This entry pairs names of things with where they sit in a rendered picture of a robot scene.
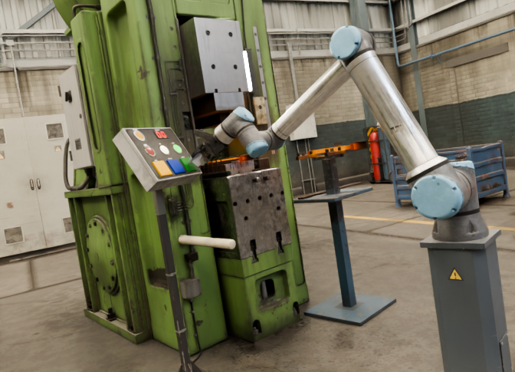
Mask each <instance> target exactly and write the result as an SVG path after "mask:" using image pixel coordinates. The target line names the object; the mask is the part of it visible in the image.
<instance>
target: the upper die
mask: <svg viewBox="0 0 515 372"><path fill-rule="evenodd" d="M191 102H192V112H193V117H194V120H198V119H201V118H204V117H208V116H211V115H214V114H219V113H228V112H229V113H232V112H233V110H236V109H237V108H238V107H243V108H245V105H244V95H243V92H231V93H213V94H209V95H207V96H205V97H201V98H199V99H197V100H193V101H191Z"/></svg>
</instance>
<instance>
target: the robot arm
mask: <svg viewBox="0 0 515 372"><path fill-rule="evenodd" d="M330 51H331V54H332V55H333V56H334V57H335V58H336V59H338V60H337V61H336V62H335V63H334V64H333V65H332V66H331V67H330V68H329V69H328V70H327V71H326V72H325V73H324V74H323V75H322V76H321V77H320V78H319V79H318V80H317V81H316V82H315V83H314V84H313V85H312V86H311V87H310V88H309V89H308V90H307V91H306V92H305V93H304V94H303V95H302V96H301V97H300V98H299V99H298V100H297V101H296V102H295V103H294V104H293V105H292V106H291V107H290V108H289V109H288V110H287V111H286V112H285V113H284V115H283V116H282V117H281V118H280V119H279V120H278V121H277V122H276V123H274V124H273V125H272V126H271V127H270V128H269V129H268V130H264V131H258V130H257V128H256V127H255V125H254V124H253V123H252V122H254V117H253V115H252V114H251V113H250V112H249V111H248V110H246V109H245V108H243V107H238V108H237V109H236V110H233V112H232V113H231V114H230V115H229V116H228V117H227V118H226V119H225V120H224V121H223V122H222V123H220V124H219V125H218V126H217V127H216V128H215V132H214V133H213V134H210V133H207V132H205V131H204V130H201V129H197V130H195V132H194V135H196V136H197V137H201V138H204V139H206V141H205V142H204V143H202V144H201V145H200V146H199V147H198V148H197V149H196V150H195V151H194V152H193V153H192V155H191V156H190V159H189V164H191V163H194V164H195V165H196V166H200V165H201V166H204V165H205V161H206V162H208V161H209V160H211V161H216V160H217V159H216V158H217V157H219V156H221V155H222V153H221V152H222V151H223V150H224V149H226V148H228V147H229V145H228V144H229V143H230V142H231V141H232V140H233V139H234V138H236V137H237V138H238V139H239V140H240V142H241V144H242V145H243V147H244V148H245V149H246V152H247V153H248V154H249V155H250V157H253V158H255V157H258V156H261V155H263V154H265V153H266V152H267V151H268V150H278V149H280V148H281V147H282V146H283V145H284V144H285V141H286V139H287V138H288V137H289V136H290V135H291V134H292V133H293V132H294V131H295V130H296V129H297V128H298V127H299V126H300V125H301V124H302V123H303V122H304V121H305V120H306V119H307V118H308V117H309V116H310V115H312V114H313V113H314V112H315V111H316V110H317V109H318V108H319V107H320V106H321V105H322V104H323V103H324V102H325V101H326V100H328V99H329V98H330V97H331V96H332V95H333V94H334V93H335V92H336V91H337V90H338V89H339V88H340V87H341V86H342V85H343V84H345V83H346V82H347V81H348V80H349V79H350V78H352V79H353V81H354V82H355V84H356V86H357V87H358V89H359V91H360V93H361V95H362V96H363V98H364V99H365V101H366V103H367V104H368V106H369V108H370V110H371V111H372V113H373V115H374V116H375V118H376V119H377V121H378V123H379V125H380V127H381V128H382V130H383V131H384V133H385V135H386V136H387V138H388V139H389V142H390V143H391V145H392V147H393V148H394V150H395V152H396V153H397V155H398V156H399V159H400V160H401V161H402V163H403V165H404V167H405V168H406V170H407V171H408V174H407V177H406V182H407V184H408V185H409V187H410V189H411V190H412V204H413V206H414V207H415V209H416V210H417V212H418V213H420V214H421V215H422V216H424V217H425V218H428V219H433V220H434V221H435V222H434V225H433V229H432V232H431V233H432V238H433V239H435V240H438V241H443V242H466V241H473V240H477V239H482V238H485V237H487V236H489V229H488V227H487V225H486V223H485V221H484V219H483V217H482V216H481V213H480V206H479V201H478V194H477V183H476V176H475V168H474V164H473V163H472V162H471V161H461V162H453V163H450V162H449V160H448V158H445V157H442V156H439V155H438V154H437V153H436V151H435V149H434V148H433V146H432V145H431V143H430V141H429V140H428V138H427V137H426V135H425V133H424V131H423V130H422V128H421V127H420V125H419V124H418V121H417V120H416V119H415V117H414V115H413V114H412V112H411V111H410V109H409V108H408V105H407V104H406V102H405V101H404V99H403V98H402V95H401V94H400V93H399V91H398V89H397V88H396V86H395V85H394V83H393V81H392V79H391V78H390V76H389V75H388V73H387V71H386V70H385V68H384V67H383V65H382V63H381V61H380V60H379V59H378V57H377V55H376V41H375V39H374V37H373V36H372V34H370V33H369V32H368V31H365V30H362V29H359V28H357V27H355V26H348V25H347V26H343V27H341V28H338V29H337V30H336V31H335V32H334V33H333V35H332V37H331V39H330ZM204 159H205V161H204Z"/></svg>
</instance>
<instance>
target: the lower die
mask: <svg viewBox="0 0 515 372"><path fill-rule="evenodd" d="M212 165H213V170H214V173H216V172H217V167H216V162H213V164H212V163H209V164H208V167H207V163H205V165H204V168H205V173H208V169H209V172H210V173H212ZM217 165H218V171H219V172H222V171H231V175H237V174H241V173H249V172H252V170H254V160H248V161H243V162H240V159H234V160H224V161H222V162H221V161H219V162H217ZM238 171H239V172H240V173H238Z"/></svg>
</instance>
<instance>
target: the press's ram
mask: <svg viewBox="0 0 515 372"><path fill-rule="evenodd" d="M179 30H180V35H181V40H182V50H183V54H184V59H185V69H186V73H187V78H188V83H189V93H190V97H191V101H193V100H197V99H199V98H201V97H205V96H207V95H209V94H213V93H231V92H243V94H245V93H247V92H249V86H248V76H247V71H246V66H245V61H244V52H243V46H242V41H241V32H240V26H239V21H229V20H221V19H212V18H196V17H193V18H191V19H190V20H188V21H187V22H186V23H184V24H183V25H181V26H179Z"/></svg>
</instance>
